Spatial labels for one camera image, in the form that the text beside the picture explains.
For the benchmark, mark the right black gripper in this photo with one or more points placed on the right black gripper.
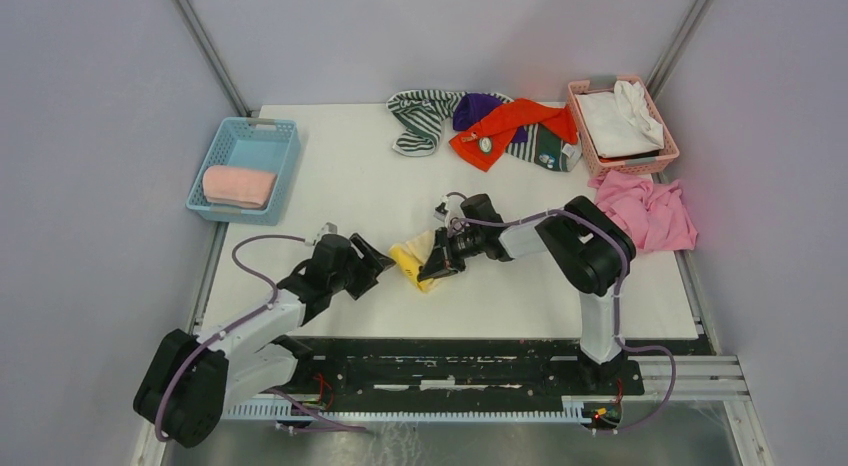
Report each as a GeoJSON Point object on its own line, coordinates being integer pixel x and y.
{"type": "Point", "coordinates": [437, 265]}

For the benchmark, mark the pink plastic basket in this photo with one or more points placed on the pink plastic basket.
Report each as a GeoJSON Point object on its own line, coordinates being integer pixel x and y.
{"type": "Point", "coordinates": [648, 163]}

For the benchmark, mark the dark green striped towel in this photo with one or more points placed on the dark green striped towel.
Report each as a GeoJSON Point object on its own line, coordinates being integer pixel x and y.
{"type": "Point", "coordinates": [546, 150]}

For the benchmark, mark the orange towel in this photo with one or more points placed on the orange towel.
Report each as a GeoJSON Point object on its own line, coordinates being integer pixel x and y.
{"type": "Point", "coordinates": [486, 141]}

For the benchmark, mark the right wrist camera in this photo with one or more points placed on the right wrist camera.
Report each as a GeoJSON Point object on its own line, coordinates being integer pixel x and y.
{"type": "Point", "coordinates": [443, 212]}

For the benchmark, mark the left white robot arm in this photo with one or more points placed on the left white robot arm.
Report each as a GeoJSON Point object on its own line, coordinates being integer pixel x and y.
{"type": "Point", "coordinates": [193, 379]}

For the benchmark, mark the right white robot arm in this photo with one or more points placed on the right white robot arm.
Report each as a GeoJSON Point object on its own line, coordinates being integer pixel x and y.
{"type": "Point", "coordinates": [591, 251]}

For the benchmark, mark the white cloth in basket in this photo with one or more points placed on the white cloth in basket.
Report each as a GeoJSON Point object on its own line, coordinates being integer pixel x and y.
{"type": "Point", "coordinates": [620, 123]}

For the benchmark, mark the white cable duct rail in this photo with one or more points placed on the white cable duct rail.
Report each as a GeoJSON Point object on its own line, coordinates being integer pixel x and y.
{"type": "Point", "coordinates": [268, 408]}

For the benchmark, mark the green white striped towel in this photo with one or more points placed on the green white striped towel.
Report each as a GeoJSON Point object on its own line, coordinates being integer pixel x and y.
{"type": "Point", "coordinates": [422, 113]}

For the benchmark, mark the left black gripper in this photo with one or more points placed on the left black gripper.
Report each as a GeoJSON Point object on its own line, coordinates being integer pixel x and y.
{"type": "Point", "coordinates": [366, 278]}

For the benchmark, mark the yellow towel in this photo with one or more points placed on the yellow towel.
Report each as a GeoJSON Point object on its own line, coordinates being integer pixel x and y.
{"type": "Point", "coordinates": [410, 256]}

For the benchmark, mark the bright pink cloth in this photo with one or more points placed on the bright pink cloth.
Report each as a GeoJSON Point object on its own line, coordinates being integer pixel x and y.
{"type": "Point", "coordinates": [652, 214]}

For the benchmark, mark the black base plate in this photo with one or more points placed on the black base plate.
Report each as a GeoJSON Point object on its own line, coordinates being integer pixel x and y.
{"type": "Point", "coordinates": [484, 376]}

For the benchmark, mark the purple towel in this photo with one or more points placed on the purple towel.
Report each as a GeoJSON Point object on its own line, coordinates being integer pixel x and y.
{"type": "Point", "coordinates": [473, 107]}

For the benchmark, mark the blue plastic basket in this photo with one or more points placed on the blue plastic basket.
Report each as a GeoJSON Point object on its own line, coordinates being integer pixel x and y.
{"type": "Point", "coordinates": [267, 145]}

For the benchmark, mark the light pink towel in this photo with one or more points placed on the light pink towel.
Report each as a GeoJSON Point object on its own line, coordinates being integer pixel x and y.
{"type": "Point", "coordinates": [235, 186]}

